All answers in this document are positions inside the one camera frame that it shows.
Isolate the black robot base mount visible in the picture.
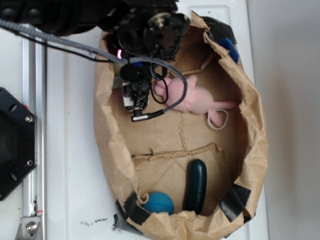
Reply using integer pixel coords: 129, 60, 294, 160
0, 87, 37, 201

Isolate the aluminium extrusion rail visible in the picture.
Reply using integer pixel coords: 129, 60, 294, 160
16, 37, 47, 240

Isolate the pink pig plush toy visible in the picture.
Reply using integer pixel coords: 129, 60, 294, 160
154, 75, 237, 130

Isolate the green frog plush toy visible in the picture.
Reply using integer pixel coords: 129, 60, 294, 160
112, 62, 124, 90

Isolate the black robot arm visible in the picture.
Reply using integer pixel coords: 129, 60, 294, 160
0, 0, 191, 61

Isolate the dark green cucumber toy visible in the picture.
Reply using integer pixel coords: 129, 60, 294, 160
183, 159, 208, 215

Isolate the grey braided usb cable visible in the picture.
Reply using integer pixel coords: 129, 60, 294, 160
0, 19, 188, 123

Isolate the brown paper bag bin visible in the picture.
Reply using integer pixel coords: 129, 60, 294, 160
94, 13, 269, 240

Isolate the metal corner bracket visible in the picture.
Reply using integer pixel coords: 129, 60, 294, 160
15, 216, 43, 240

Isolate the blue ball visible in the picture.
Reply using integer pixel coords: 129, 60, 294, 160
142, 192, 175, 215

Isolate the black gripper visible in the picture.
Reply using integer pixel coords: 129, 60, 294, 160
108, 12, 191, 61

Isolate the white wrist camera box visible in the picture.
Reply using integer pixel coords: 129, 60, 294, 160
122, 81, 150, 113

